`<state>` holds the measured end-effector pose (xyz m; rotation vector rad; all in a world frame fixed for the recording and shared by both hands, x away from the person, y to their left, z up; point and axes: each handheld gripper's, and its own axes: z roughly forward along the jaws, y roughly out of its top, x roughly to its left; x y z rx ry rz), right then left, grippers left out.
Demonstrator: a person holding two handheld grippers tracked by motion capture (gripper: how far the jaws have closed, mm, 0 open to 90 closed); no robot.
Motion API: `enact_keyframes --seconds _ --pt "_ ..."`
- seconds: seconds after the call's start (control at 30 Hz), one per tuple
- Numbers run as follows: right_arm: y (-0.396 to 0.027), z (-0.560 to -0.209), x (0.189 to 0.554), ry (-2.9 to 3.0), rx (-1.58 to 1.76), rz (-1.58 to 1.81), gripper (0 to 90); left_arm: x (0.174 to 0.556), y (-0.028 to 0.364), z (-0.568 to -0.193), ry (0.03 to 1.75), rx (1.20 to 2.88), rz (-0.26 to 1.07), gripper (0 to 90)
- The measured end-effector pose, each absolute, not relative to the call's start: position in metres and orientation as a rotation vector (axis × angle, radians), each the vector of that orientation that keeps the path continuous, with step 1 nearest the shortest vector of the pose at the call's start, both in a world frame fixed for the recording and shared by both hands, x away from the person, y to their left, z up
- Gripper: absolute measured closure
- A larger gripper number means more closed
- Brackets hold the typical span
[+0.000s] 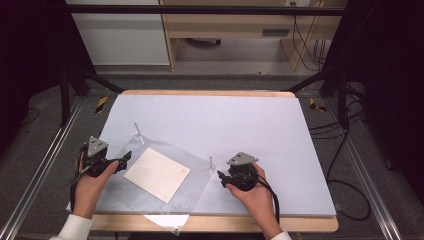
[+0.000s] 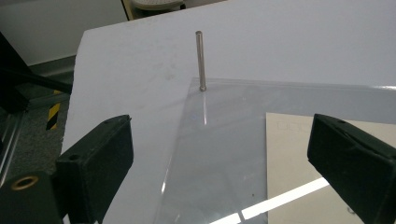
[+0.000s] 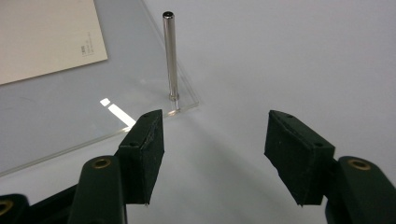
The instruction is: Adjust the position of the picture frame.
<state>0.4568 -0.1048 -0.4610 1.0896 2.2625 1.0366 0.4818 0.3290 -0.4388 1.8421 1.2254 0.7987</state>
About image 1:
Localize black frame stand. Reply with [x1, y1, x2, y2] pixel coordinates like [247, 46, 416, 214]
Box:
[59, 61, 125, 128]
[282, 63, 352, 130]

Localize aluminium rail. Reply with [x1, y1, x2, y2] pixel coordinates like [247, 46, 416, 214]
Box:
[323, 99, 405, 240]
[0, 95, 85, 240]

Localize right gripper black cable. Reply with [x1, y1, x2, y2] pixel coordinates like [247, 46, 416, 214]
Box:
[254, 174, 282, 225]

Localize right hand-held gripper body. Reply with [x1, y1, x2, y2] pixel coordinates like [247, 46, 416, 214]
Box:
[226, 151, 260, 192]

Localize wooden desk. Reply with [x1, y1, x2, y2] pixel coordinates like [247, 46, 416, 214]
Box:
[159, 0, 348, 72]

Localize white cabinet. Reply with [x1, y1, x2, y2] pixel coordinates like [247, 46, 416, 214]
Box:
[65, 0, 171, 67]

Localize person's right hand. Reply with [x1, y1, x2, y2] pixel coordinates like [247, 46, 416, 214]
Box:
[225, 164, 283, 233]

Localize hanging black cables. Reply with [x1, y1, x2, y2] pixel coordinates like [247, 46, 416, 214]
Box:
[289, 1, 329, 72]

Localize clear plastic sheet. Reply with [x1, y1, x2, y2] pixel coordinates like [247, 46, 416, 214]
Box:
[94, 130, 217, 236]

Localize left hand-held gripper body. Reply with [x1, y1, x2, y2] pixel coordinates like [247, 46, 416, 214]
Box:
[79, 135, 116, 178]

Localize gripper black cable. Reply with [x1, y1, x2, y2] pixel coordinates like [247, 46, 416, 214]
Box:
[254, 174, 282, 225]
[68, 144, 93, 213]

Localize black floor cable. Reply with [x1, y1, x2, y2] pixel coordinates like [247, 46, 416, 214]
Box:
[308, 83, 373, 222]

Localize light wooden board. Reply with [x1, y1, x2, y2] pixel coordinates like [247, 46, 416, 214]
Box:
[123, 147, 192, 204]

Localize black horizontal frame bar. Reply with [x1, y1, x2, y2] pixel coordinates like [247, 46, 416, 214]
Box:
[64, 4, 346, 17]

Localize white foam board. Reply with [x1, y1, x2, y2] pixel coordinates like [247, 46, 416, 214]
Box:
[65, 94, 338, 218]

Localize black curtain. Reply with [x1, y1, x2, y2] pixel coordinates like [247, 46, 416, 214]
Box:
[0, 0, 98, 158]
[319, 0, 424, 204]

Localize person's left hand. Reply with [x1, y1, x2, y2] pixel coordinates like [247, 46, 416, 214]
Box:
[71, 159, 120, 220]

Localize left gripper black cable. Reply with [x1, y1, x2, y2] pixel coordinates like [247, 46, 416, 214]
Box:
[68, 144, 93, 213]

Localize white paper sheet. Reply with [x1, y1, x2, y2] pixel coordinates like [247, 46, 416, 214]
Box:
[143, 214, 191, 230]

